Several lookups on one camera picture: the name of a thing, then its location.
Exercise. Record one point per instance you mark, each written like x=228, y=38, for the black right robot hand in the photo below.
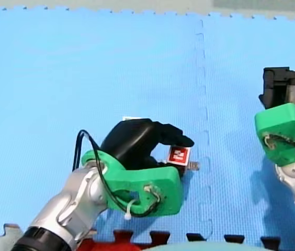
x=278, y=86

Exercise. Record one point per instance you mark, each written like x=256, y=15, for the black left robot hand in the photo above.
x=131, y=138

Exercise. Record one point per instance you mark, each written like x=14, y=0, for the red cube white marks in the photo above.
x=179, y=156

